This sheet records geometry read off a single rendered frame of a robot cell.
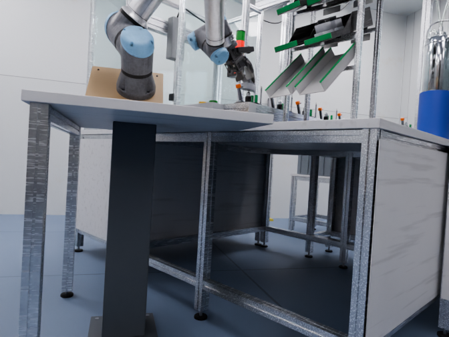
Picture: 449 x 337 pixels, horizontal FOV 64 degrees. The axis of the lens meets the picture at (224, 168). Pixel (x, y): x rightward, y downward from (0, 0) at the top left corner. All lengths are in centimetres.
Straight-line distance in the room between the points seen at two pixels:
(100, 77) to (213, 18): 50
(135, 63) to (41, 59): 318
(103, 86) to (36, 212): 62
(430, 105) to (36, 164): 181
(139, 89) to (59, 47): 313
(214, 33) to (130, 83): 38
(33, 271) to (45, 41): 365
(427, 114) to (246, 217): 154
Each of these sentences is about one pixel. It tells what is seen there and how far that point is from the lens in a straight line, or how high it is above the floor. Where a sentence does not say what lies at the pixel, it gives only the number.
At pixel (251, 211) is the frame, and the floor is 30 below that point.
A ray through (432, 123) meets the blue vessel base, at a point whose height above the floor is 96.
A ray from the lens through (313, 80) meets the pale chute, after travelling 156.
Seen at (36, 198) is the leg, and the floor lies 58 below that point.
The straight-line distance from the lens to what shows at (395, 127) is 126.
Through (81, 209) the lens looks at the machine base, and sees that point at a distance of 271.
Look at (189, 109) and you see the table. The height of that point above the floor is 85.
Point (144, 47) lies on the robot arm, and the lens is 136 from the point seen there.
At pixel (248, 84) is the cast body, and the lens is 177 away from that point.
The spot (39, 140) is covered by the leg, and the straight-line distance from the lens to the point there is 107.
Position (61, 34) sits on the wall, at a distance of 456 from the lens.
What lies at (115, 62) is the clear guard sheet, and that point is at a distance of 248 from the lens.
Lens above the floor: 71
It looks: 1 degrees down
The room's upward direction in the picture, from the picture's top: 3 degrees clockwise
